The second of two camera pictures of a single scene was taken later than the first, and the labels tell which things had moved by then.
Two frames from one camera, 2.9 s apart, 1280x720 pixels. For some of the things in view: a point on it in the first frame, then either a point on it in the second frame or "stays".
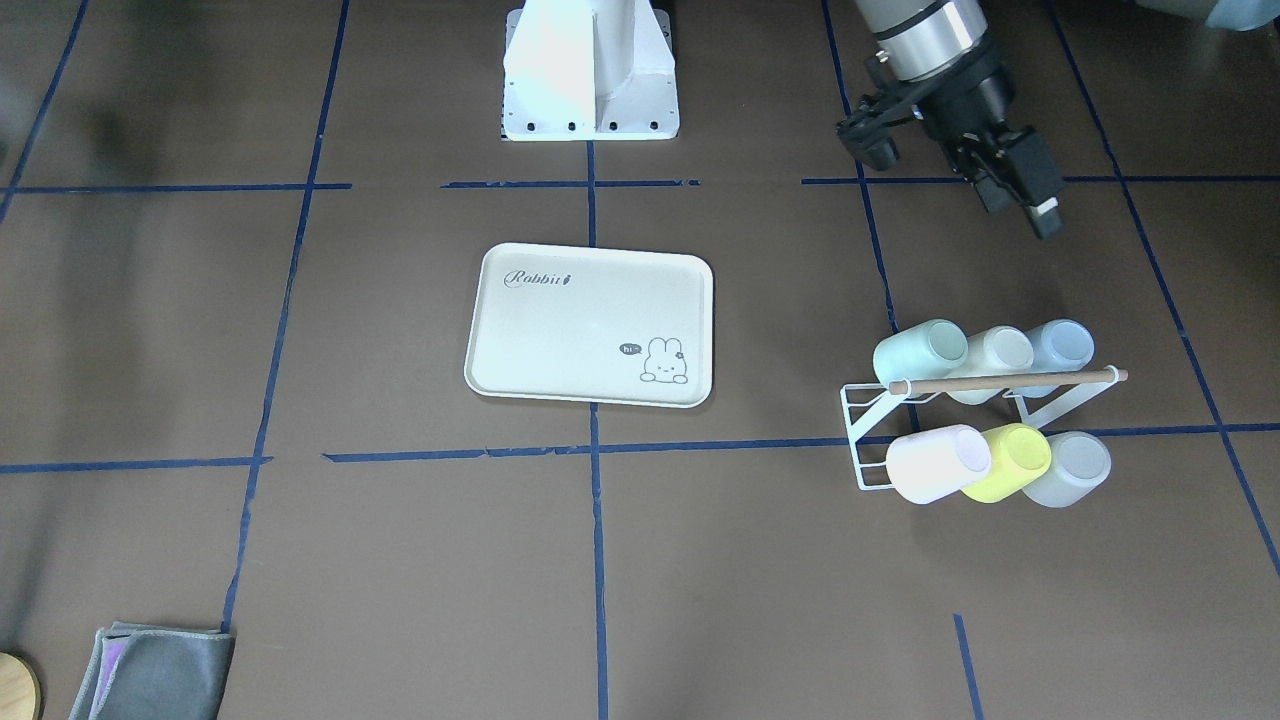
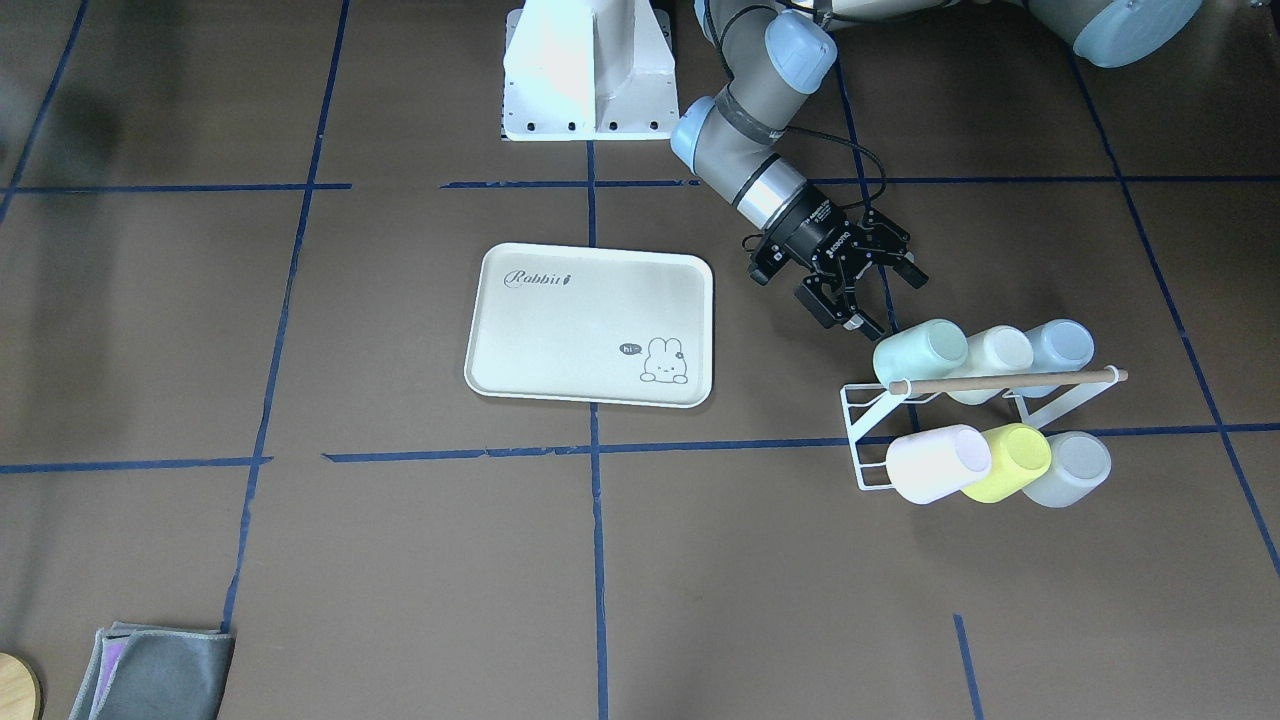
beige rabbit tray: x=592 y=324 stays
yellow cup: x=1019 y=455 stays
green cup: x=920 y=351 stays
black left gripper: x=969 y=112 -> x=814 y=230
